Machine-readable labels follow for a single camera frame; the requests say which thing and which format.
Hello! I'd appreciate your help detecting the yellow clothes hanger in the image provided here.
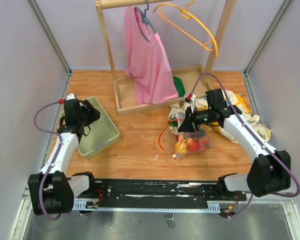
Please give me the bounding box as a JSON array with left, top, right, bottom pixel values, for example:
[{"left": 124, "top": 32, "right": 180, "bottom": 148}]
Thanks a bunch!
[{"left": 152, "top": 0, "right": 219, "bottom": 57}]

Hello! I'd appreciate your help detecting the red plush fruit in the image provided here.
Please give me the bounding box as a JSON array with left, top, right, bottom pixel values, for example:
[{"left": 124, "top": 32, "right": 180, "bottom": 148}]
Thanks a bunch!
[{"left": 197, "top": 136, "right": 211, "bottom": 151}]

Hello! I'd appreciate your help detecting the green cloth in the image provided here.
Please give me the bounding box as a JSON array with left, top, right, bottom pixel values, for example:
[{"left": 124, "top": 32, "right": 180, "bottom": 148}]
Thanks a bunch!
[{"left": 173, "top": 76, "right": 186, "bottom": 98}]

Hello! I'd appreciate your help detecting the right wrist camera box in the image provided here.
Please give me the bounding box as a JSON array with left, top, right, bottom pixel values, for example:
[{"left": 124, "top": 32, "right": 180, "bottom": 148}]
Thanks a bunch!
[{"left": 182, "top": 93, "right": 197, "bottom": 112}]

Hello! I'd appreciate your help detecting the wooden clothes rack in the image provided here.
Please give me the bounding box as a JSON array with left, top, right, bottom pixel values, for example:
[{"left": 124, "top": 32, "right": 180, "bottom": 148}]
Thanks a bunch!
[{"left": 95, "top": 0, "right": 236, "bottom": 116}]

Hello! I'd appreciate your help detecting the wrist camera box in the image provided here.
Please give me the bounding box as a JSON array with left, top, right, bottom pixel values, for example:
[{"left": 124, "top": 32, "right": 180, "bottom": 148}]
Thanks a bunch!
[
  {"left": 65, "top": 92, "right": 77, "bottom": 101},
  {"left": 182, "top": 93, "right": 197, "bottom": 112}
]

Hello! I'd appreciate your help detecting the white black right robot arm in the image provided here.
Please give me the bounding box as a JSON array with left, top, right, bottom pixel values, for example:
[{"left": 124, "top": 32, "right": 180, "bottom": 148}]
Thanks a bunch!
[{"left": 178, "top": 88, "right": 291, "bottom": 200}]

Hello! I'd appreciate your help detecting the light green plastic basket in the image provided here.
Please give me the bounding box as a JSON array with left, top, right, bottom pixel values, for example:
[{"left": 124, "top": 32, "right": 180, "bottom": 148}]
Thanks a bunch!
[{"left": 57, "top": 96, "right": 120, "bottom": 163}]

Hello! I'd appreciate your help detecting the yellow plush fruit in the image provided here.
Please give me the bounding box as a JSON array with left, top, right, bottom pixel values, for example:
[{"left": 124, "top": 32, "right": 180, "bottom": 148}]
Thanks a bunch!
[{"left": 174, "top": 140, "right": 188, "bottom": 155}]

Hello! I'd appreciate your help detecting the clear zip top bag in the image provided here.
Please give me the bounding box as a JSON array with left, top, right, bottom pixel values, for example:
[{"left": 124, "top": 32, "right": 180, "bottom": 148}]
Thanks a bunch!
[{"left": 158, "top": 112, "right": 212, "bottom": 159}]

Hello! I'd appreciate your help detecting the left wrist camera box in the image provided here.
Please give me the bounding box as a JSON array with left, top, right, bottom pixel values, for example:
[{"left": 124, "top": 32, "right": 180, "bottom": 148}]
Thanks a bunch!
[{"left": 65, "top": 92, "right": 77, "bottom": 101}]

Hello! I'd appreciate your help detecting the grey clothes hanger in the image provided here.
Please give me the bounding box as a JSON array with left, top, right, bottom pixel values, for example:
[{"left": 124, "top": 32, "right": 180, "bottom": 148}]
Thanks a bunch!
[{"left": 133, "top": 0, "right": 157, "bottom": 43}]

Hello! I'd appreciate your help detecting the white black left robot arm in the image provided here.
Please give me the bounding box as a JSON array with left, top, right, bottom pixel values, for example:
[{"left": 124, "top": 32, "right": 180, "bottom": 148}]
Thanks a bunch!
[{"left": 27, "top": 93, "right": 101, "bottom": 221}]

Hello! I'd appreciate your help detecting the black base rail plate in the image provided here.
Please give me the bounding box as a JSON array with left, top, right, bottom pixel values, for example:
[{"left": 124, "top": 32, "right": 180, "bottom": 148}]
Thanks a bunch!
[{"left": 67, "top": 177, "right": 248, "bottom": 204}]

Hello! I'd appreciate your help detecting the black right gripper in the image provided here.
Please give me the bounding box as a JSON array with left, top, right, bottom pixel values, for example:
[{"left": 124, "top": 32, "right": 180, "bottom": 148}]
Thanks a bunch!
[{"left": 178, "top": 105, "right": 214, "bottom": 133}]

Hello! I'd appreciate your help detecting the pink t-shirt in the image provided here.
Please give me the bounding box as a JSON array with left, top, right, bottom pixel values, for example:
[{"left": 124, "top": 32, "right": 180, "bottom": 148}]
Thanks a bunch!
[{"left": 124, "top": 6, "right": 179, "bottom": 105}]

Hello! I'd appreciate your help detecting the cartoon print children's garment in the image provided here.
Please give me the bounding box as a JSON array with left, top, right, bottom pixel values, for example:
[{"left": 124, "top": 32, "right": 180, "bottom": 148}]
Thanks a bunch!
[{"left": 167, "top": 89, "right": 272, "bottom": 145}]

